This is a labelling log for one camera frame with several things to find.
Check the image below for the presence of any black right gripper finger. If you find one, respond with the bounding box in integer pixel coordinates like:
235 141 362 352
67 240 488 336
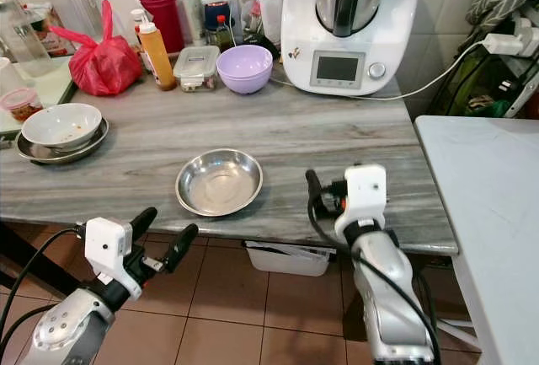
306 169 328 216

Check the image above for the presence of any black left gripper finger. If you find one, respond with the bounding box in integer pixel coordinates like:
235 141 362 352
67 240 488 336
164 224 200 275
126 207 158 239

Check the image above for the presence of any stainless steel bowl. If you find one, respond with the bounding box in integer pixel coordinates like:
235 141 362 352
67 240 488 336
176 148 264 217

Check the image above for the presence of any white plastic bin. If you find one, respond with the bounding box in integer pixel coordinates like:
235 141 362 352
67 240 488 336
244 241 334 277

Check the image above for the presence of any white ceramic bowl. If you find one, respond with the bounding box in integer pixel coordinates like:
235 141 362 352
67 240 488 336
21 103 104 151

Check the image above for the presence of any purple plastic bowl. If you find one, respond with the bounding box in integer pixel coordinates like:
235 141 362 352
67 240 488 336
216 45 275 95

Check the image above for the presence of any white kitchen cooking machine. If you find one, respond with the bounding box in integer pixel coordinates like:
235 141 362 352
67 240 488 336
280 0 419 98

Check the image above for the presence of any red plastic bag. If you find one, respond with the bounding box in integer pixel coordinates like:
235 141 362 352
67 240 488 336
51 0 143 97

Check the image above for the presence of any clear plastic food container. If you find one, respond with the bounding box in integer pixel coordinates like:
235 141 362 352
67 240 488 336
173 46 221 94

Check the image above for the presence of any small pink-lidded jar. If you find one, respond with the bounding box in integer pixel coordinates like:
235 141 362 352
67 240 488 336
3 87 43 123

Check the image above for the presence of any dark green bag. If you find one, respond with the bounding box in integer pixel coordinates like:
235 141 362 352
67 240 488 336
430 40 519 119

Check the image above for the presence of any small dark green bottle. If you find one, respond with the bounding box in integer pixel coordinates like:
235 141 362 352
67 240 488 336
213 14 236 51

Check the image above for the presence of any clear measuring jug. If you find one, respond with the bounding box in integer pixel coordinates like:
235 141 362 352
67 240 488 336
237 0 283 46

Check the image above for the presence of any small red-capped bottle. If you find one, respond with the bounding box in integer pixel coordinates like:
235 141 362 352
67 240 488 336
131 8 148 46

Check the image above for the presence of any blue-lidded jar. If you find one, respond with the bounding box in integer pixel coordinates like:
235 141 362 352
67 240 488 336
203 1 233 34

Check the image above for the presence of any white mug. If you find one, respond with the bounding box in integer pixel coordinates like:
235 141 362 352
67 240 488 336
0 57 14 96

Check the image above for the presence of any red canister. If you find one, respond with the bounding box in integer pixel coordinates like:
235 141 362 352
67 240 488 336
139 0 184 54

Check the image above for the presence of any clear white-capped plastic bottle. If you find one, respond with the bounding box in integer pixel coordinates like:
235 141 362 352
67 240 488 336
46 0 106 42

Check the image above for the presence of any white power plug adapter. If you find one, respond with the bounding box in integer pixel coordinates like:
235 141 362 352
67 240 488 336
483 32 525 56

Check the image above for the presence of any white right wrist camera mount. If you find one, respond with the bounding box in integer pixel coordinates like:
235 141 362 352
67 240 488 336
334 164 387 244

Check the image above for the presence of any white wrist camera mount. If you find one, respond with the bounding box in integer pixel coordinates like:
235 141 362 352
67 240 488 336
334 164 387 244
84 217 146 292

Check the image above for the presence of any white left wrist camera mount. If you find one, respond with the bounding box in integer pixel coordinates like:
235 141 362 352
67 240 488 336
84 217 146 292

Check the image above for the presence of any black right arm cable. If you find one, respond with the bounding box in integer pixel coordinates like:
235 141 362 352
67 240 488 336
307 205 443 365

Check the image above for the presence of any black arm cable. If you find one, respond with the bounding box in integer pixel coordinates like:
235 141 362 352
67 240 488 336
0 226 89 357
307 205 443 365

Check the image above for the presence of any white power cable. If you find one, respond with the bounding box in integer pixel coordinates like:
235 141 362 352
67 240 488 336
269 40 489 102

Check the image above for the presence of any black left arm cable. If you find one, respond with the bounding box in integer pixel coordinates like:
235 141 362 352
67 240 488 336
0 226 89 357

